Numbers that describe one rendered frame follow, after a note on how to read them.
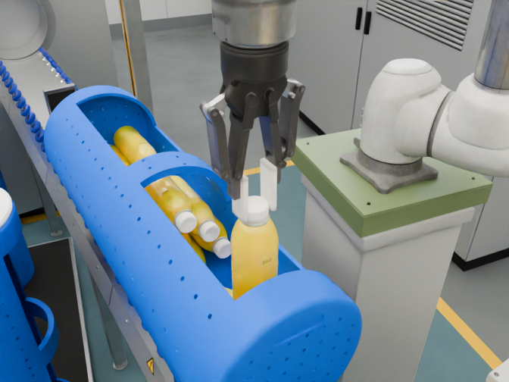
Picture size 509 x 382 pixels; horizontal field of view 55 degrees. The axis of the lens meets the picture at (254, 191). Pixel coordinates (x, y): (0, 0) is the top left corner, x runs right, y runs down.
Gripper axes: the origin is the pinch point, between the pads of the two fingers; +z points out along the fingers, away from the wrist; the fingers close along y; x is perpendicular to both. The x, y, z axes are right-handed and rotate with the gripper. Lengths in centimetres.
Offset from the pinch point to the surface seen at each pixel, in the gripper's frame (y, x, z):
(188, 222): 0.2, -22.8, 20.6
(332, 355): -7.1, 11.1, 27.2
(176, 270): 9.5, -6.9, 15.2
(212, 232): -4.9, -23.1, 25.6
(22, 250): 27, -141, 104
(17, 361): 38, -54, 71
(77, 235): 14, -67, 49
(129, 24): -30, -130, 16
